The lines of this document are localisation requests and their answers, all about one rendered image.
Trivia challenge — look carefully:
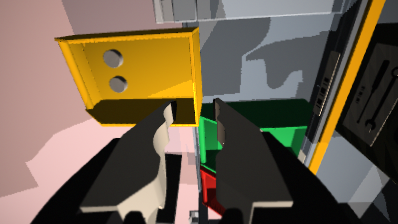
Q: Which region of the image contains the yellow flat bar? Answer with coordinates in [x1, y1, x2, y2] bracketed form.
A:
[308, 0, 385, 175]

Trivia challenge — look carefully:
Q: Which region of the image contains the red open bin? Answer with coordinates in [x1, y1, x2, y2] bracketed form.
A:
[200, 160, 226, 217]

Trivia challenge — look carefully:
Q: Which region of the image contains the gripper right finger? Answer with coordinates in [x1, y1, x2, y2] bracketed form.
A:
[213, 98, 351, 224]

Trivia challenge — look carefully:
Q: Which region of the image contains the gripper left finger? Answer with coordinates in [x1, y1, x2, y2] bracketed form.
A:
[30, 100, 177, 224]

